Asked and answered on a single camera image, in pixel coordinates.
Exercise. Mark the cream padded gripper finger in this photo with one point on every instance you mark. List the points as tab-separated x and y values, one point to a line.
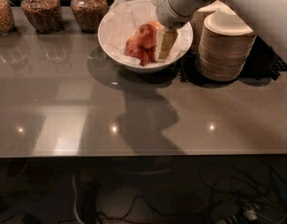
165	41

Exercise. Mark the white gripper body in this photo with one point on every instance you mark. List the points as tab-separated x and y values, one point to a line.
167	13

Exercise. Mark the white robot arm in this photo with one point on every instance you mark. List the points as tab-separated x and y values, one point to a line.
268	18

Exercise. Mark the rear red apple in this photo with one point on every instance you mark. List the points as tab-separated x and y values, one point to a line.
156	24

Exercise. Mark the red apple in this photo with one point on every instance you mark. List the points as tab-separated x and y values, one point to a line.
156	24
138	52
146	35

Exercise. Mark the top red apple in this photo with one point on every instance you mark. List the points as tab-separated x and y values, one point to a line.
146	35

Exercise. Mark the left front red apple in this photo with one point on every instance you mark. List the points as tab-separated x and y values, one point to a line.
138	52

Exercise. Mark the white ceramic bowl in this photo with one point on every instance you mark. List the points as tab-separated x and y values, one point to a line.
118	52

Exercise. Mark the white paper bowl liner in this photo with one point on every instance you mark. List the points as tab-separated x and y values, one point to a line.
121	19

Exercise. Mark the rear stack paper bowls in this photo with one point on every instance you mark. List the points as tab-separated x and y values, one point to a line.
198	20

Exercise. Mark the stack paper bowls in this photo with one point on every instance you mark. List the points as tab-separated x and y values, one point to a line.
225	44
198	20

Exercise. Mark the front stack paper bowls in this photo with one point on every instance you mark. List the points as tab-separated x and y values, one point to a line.
225	44

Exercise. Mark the right glass cereal jar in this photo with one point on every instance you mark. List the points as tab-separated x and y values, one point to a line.
89	13

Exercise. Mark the glass cereal jar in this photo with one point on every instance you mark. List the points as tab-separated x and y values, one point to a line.
7	23
44	15
89	13

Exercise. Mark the black mesh mat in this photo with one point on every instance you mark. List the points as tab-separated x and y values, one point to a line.
262	62

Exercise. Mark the middle glass cereal jar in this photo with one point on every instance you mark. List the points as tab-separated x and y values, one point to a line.
44	15

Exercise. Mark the left glass cereal jar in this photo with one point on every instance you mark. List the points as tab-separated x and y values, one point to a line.
7	23

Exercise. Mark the power strip with plugs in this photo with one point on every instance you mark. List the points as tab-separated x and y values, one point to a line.
243	217

